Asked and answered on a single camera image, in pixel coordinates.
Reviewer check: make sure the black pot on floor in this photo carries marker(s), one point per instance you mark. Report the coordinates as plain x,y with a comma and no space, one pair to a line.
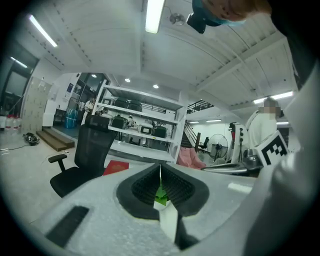
31,139

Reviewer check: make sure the white metal shelving rack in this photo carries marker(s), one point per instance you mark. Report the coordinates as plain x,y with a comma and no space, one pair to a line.
155,153

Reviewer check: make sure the green rice cooker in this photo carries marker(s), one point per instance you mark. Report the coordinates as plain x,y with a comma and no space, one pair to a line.
120,122
135,106
121,103
160,132

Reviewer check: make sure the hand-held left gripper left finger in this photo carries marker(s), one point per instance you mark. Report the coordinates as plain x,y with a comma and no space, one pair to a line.
105,215

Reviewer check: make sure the black mesh office chair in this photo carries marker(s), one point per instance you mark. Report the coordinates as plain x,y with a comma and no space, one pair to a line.
92,147

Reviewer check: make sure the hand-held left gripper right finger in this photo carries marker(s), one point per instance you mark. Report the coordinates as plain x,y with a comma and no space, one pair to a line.
220,210

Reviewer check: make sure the green potted plant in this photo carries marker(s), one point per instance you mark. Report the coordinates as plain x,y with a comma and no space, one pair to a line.
161,196

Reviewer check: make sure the red hardcover book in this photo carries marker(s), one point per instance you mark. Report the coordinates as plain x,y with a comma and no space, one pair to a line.
116,167

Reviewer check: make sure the ceiling tube light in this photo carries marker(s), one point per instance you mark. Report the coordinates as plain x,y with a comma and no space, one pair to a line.
273,97
43,30
18,62
154,16

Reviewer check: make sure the white ceiling fan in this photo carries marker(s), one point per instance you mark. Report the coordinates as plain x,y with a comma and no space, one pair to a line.
177,19

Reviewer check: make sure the white square table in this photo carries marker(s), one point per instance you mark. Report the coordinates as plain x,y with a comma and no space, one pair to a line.
140,165

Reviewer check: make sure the pink cloth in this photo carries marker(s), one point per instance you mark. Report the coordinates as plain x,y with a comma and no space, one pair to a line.
190,157

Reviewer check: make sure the dark staircase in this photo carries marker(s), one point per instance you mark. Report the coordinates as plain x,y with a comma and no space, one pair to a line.
187,135

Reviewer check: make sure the beige locker cabinet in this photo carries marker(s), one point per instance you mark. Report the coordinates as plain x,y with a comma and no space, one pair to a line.
35,105

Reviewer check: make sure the black standing fan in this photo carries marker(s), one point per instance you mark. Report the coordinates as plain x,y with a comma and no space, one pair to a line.
218,147

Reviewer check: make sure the blue woven bag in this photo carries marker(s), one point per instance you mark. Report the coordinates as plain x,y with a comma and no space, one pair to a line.
71,118

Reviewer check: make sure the person's black clothing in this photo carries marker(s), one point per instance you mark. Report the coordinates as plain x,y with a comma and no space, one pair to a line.
300,30

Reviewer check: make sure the person's head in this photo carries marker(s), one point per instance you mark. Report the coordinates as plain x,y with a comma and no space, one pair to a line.
237,10

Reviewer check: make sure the black head-mounted camera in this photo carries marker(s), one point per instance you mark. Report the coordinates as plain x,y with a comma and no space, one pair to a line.
197,23

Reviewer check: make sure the brown wooden plank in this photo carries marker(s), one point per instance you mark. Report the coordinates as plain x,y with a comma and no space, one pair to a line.
197,142

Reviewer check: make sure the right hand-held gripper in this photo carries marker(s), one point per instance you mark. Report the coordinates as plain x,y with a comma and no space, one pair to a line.
272,150

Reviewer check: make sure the white jug red cap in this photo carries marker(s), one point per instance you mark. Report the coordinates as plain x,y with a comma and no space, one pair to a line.
9,123
16,123

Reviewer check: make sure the blue wall poster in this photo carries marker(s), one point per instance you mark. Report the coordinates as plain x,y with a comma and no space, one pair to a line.
70,90

